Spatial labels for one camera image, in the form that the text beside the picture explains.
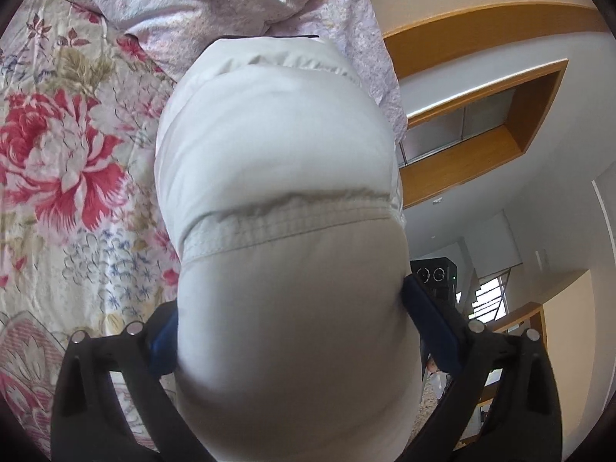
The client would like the white puffer jacket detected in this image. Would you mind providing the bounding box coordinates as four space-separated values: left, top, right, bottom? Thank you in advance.
155 35 425 462

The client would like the wooden wall trim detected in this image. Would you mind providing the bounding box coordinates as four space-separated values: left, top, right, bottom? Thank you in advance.
382 2 608 66

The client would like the floral bed quilt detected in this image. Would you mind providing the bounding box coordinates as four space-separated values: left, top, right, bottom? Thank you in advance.
0 0 186 453

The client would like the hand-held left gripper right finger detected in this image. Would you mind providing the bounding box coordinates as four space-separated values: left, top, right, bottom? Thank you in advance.
403 276 564 462

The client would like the wooden wall niche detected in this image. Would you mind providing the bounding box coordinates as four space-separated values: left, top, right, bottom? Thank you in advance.
397 59 569 210

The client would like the wooden handrail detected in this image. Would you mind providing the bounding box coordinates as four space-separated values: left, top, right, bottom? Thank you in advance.
495 301 547 347

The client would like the white roller blind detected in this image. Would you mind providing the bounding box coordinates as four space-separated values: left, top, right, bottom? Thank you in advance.
472 211 524 273

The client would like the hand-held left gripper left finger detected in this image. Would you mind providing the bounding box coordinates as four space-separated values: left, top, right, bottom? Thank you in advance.
50 300 194 462

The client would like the pink crinkled pillow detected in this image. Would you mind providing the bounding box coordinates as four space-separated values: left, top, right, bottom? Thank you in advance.
36 0 410 142

